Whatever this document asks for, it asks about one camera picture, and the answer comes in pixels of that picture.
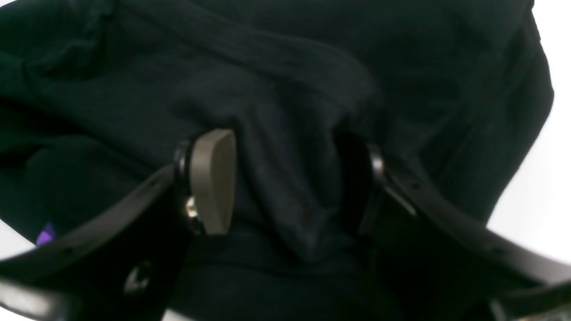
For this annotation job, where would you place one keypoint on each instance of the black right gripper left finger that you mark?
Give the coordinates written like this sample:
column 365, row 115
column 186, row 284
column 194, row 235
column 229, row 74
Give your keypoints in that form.
column 123, row 264

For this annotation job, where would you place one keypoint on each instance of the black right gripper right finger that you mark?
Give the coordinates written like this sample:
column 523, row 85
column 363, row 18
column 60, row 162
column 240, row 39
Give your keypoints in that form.
column 441, row 264

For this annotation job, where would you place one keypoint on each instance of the black printed T-shirt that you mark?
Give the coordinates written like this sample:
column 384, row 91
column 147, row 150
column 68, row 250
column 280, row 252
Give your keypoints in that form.
column 96, row 96

